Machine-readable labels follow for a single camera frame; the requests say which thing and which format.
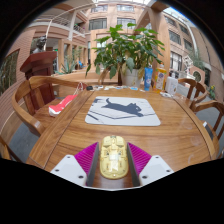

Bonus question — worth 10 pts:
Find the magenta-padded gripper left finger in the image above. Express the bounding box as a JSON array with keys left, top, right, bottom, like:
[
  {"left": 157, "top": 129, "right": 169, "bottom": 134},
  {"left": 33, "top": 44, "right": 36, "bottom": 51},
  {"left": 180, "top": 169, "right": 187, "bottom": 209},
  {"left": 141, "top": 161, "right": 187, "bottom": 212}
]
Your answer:
[{"left": 49, "top": 141, "right": 102, "bottom": 188}]

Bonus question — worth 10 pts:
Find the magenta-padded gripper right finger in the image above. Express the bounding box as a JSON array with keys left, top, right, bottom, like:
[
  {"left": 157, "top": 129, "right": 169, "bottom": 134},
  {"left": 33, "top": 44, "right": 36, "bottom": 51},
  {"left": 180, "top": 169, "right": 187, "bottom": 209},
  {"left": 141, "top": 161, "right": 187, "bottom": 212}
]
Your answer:
[{"left": 126, "top": 142, "right": 175, "bottom": 188}]

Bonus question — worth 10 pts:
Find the yellow computer mouse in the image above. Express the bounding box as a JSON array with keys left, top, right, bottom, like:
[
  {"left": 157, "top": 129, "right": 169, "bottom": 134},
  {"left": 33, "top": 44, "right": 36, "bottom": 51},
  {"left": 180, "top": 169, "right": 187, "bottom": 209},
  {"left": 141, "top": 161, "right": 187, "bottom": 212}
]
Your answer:
[{"left": 99, "top": 134, "right": 129, "bottom": 180}]

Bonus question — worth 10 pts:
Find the grey cat-print mouse pad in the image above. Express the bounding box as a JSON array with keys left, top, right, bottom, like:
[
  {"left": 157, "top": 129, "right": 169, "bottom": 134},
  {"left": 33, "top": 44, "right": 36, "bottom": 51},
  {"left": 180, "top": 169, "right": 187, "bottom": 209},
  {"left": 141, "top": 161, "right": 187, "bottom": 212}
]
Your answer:
[{"left": 84, "top": 96, "right": 162, "bottom": 127}]

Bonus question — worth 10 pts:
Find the red paper bag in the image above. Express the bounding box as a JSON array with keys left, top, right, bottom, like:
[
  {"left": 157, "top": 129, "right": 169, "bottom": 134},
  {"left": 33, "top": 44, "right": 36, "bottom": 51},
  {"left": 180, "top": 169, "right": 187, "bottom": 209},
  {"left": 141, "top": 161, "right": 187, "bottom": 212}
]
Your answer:
[{"left": 48, "top": 94, "right": 78, "bottom": 118}]

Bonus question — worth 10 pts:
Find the wooden armchair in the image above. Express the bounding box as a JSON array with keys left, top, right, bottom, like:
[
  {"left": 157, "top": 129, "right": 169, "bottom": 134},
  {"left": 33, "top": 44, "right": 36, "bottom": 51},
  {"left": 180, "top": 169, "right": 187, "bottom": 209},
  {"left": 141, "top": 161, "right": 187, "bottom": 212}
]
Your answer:
[
  {"left": 11, "top": 75, "right": 81, "bottom": 138},
  {"left": 0, "top": 133, "right": 21, "bottom": 163},
  {"left": 177, "top": 78, "right": 208, "bottom": 104},
  {"left": 189, "top": 99, "right": 224, "bottom": 151},
  {"left": 98, "top": 68, "right": 122, "bottom": 86}
]

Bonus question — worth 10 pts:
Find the white pump bottle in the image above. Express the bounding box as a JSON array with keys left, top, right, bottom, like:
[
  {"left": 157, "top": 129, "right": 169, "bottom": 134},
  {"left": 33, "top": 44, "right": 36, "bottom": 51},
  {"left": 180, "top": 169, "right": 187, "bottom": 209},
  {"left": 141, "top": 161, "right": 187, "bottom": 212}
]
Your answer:
[{"left": 165, "top": 71, "right": 179, "bottom": 96}]

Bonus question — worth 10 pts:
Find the orange liquid bottle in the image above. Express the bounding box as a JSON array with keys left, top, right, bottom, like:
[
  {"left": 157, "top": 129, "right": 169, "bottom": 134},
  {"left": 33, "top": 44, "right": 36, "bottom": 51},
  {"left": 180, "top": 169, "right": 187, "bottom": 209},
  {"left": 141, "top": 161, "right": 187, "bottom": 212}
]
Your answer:
[{"left": 153, "top": 63, "right": 167, "bottom": 93}]

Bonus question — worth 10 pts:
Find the blue tube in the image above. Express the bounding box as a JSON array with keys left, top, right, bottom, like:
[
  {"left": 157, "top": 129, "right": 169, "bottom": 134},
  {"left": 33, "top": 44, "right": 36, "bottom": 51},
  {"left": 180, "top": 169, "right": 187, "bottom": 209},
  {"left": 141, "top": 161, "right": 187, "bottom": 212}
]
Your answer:
[{"left": 143, "top": 65, "right": 154, "bottom": 92}]

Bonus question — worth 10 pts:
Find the long wooden planter box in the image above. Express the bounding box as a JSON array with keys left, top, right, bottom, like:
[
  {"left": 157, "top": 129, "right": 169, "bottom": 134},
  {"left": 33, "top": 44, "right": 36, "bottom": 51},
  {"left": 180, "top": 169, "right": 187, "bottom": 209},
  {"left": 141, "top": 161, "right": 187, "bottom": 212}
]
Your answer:
[{"left": 54, "top": 71, "right": 101, "bottom": 87}]

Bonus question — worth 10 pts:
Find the spiky green agave plant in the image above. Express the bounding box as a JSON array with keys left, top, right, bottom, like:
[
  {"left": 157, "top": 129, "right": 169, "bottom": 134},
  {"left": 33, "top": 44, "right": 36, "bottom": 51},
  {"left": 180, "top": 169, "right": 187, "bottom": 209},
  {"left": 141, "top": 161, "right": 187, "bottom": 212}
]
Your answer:
[{"left": 59, "top": 54, "right": 81, "bottom": 75}]

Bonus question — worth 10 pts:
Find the white abstract sculpture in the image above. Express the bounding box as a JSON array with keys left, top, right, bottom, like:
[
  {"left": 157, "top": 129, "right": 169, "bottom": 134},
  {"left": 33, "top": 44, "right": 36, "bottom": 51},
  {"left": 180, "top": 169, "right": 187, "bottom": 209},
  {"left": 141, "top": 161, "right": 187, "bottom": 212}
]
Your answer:
[{"left": 182, "top": 54, "right": 195, "bottom": 79}]

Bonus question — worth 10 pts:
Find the leafy plant in white pot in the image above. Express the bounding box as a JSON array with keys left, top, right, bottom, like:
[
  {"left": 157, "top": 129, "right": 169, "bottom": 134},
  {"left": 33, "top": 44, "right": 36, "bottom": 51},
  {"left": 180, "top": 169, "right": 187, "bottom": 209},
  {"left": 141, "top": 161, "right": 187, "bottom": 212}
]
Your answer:
[{"left": 85, "top": 23, "right": 166, "bottom": 88}]

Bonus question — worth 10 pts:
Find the dark bust statue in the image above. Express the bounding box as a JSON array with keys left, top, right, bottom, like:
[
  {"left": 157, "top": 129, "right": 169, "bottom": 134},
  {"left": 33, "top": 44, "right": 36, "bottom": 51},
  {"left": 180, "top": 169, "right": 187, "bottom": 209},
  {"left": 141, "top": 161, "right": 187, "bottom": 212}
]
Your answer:
[{"left": 32, "top": 35, "right": 48, "bottom": 54}]

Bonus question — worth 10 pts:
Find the dark red wooden pedestal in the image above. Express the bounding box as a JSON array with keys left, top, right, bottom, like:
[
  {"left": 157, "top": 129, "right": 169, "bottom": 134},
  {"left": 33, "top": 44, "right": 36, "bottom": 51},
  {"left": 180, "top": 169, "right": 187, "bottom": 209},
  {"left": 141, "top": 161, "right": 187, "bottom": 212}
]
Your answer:
[{"left": 19, "top": 50, "right": 58, "bottom": 108}]

